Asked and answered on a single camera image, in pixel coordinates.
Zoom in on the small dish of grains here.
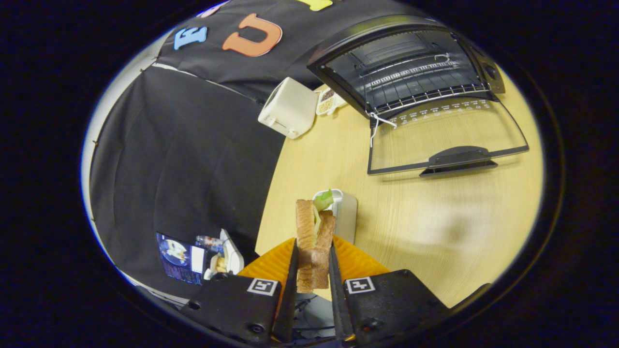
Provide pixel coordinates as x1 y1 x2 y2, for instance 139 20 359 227
316 87 348 116

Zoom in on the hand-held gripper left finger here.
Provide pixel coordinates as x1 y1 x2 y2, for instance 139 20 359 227
180 235 299 345

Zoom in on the white open takeaway box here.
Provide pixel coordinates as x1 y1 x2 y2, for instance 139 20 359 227
203 229 245 281

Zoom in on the white paper food container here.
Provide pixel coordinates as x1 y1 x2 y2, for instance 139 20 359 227
313 188 358 245

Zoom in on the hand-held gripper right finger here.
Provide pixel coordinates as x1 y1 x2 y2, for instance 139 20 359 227
329 235 450 346

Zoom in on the blue printed box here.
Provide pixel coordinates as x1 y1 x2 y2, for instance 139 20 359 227
156 232 207 286

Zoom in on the black backdrop cloth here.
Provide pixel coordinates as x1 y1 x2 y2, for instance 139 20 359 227
89 0 436 300

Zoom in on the small clear plastic bottle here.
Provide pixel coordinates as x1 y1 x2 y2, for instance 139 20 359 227
196 235 224 252

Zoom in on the toasted bread sandwich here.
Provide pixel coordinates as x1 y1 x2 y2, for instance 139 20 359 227
295 189 337 294

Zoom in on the white bread toaster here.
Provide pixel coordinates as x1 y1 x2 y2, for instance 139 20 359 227
258 76 320 140

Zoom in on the black toaster oven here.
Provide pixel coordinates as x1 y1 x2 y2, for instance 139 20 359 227
307 14 530 177

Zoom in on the white string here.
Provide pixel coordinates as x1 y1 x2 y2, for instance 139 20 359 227
369 112 398 148

